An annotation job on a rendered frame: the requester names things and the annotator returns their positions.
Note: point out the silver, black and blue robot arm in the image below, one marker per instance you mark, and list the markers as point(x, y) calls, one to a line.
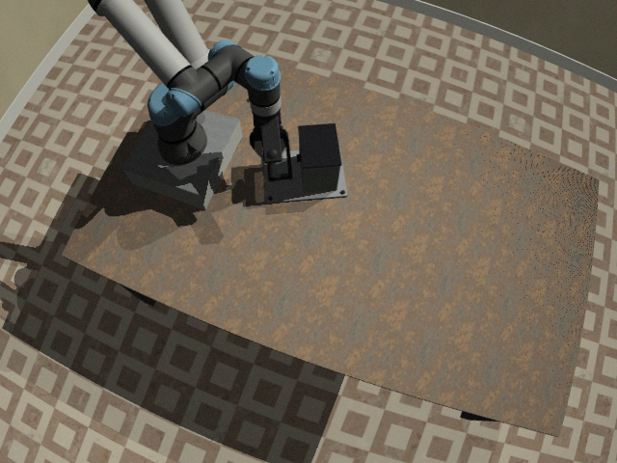
point(194, 88)

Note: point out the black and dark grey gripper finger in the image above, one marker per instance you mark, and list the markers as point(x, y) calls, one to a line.
point(256, 145)
point(284, 139)

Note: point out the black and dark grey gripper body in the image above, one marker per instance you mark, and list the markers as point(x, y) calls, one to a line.
point(256, 130)

